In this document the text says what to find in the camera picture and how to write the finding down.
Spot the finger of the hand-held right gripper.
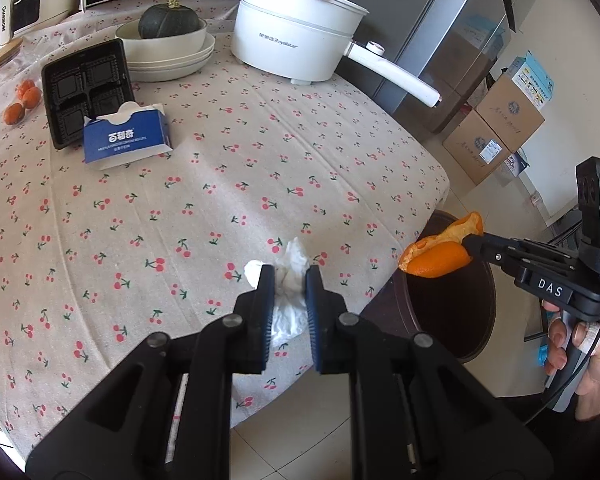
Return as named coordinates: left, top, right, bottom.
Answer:
left=461, top=232, right=581, bottom=281

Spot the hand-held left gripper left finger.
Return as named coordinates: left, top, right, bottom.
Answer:
left=25, top=264, right=276, bottom=480

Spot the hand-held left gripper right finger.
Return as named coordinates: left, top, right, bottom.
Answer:
left=304, top=266, right=556, bottom=480

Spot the white tissue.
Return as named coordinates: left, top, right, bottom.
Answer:
left=242, top=236, right=313, bottom=348

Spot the orange peel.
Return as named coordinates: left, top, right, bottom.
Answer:
left=397, top=211, right=485, bottom=279

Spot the dark brown round trash bin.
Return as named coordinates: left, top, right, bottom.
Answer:
left=360, top=212, right=497, bottom=363

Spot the brown cardboard box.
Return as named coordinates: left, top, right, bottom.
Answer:
left=475, top=75, right=546, bottom=148
left=442, top=110, right=513, bottom=186

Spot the cherry print tablecloth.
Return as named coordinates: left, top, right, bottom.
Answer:
left=0, top=0, right=451, bottom=461

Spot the blue and white carton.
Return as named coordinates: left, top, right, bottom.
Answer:
left=510, top=51, right=556, bottom=111

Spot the blue biscuit box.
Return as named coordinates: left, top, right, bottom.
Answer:
left=82, top=101, right=174, bottom=165

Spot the grey refrigerator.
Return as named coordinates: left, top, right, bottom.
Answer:
left=325, top=0, right=513, bottom=133

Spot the white plate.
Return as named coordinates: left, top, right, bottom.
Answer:
left=127, top=45, right=216, bottom=83
left=125, top=32, right=216, bottom=73

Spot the white electric pot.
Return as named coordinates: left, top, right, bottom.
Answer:
left=230, top=0, right=442, bottom=108

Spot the white bowl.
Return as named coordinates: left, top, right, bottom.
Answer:
left=115, top=19, right=207, bottom=63

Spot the black plastic tray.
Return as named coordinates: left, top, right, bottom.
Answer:
left=41, top=38, right=136, bottom=151

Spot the dark green squash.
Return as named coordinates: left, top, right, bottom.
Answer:
left=138, top=0, right=201, bottom=40

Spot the glass jar with wooden lid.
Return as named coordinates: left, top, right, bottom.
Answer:
left=0, top=37, right=26, bottom=111

